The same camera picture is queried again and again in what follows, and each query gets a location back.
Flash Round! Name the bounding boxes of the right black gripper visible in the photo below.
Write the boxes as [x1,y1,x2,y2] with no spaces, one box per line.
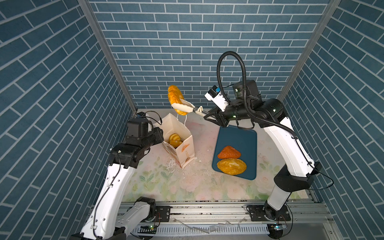
[203,101,251,127]

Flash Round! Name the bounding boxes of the striped yellow bread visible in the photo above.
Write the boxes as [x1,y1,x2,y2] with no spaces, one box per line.
[169,134,183,149]

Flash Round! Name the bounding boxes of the white paper bag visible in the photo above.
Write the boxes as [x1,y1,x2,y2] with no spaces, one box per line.
[155,114,196,169]

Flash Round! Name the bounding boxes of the metal tongs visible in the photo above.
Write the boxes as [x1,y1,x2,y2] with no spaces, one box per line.
[171,99,208,117]

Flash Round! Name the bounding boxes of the orange triangular pastry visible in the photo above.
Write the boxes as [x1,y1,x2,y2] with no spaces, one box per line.
[218,146,242,159]

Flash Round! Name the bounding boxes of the large yellow ring bread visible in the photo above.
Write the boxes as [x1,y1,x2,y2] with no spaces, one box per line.
[168,85,184,105]

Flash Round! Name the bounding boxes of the large sesame oval bread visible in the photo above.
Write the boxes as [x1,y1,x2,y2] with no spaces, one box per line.
[217,158,247,176]

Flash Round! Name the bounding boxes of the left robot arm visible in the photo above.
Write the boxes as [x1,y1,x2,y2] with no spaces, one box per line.
[70,127,164,240]

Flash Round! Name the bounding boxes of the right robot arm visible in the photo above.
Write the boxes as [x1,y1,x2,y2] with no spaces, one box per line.
[204,80,321,221]

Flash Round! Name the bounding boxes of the teal tray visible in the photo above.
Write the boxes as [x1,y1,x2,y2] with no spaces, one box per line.
[212,126,258,180]

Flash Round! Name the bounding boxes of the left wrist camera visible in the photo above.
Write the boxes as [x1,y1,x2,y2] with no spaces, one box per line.
[125,112,154,142]

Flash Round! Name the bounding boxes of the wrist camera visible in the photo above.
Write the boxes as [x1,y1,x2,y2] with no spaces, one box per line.
[125,112,154,142]
[205,85,229,112]

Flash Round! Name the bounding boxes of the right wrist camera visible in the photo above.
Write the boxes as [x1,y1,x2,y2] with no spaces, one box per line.
[205,85,229,112]

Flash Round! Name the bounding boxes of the black corrugated cable hose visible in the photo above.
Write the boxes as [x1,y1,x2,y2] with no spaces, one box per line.
[216,50,298,139]

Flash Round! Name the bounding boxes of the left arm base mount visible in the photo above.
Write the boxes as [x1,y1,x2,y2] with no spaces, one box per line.
[141,206,171,223]

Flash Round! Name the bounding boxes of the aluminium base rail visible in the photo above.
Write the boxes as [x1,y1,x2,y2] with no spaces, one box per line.
[128,200,342,240]

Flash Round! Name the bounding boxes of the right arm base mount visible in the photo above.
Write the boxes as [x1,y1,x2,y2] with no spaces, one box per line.
[246,205,291,222]

